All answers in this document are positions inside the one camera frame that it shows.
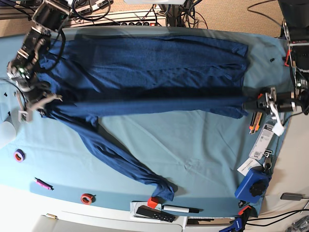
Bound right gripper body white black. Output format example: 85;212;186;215
14;91;62;123

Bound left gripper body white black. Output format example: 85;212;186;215
257;87;285;136

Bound dark blue t-shirt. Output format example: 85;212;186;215
39;36;249;201

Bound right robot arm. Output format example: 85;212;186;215
7;0;71;122

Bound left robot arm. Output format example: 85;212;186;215
243;0;309;136

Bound orange black utility knife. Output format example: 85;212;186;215
249;106;263;134

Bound white paper roll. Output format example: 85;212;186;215
0;121;16;148

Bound orange black clamp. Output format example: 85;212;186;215
284;49;291;67
238;205;252;216

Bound light blue table cloth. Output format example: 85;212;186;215
0;26;291;217

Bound white packaged item blister card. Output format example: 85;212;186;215
249;123;274;160

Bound purple tape roll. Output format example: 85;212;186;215
14;149;25;162

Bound white paper card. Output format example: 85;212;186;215
237;158;261;176

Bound metal carabiner keys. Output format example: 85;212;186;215
263;149;273;174

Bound pink marker pen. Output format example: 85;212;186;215
34;178;54;190

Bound blue box black knob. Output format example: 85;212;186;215
235;169;271;203

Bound red tape roll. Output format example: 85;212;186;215
80;193;96;205

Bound grey adapter box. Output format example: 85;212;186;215
280;192;303;201

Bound orange black lower clamp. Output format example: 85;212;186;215
238;205;252;216

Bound blue black clamp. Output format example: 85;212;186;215
219;217;246;232

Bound white black marker pen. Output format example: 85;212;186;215
162;204;201;214

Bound white book under remote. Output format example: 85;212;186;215
129;200;188;228

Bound red cube block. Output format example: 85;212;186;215
147;197;159;209

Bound black remote control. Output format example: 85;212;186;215
136;205;176;222

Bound white power strip red switch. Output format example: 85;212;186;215
95;20;167;28

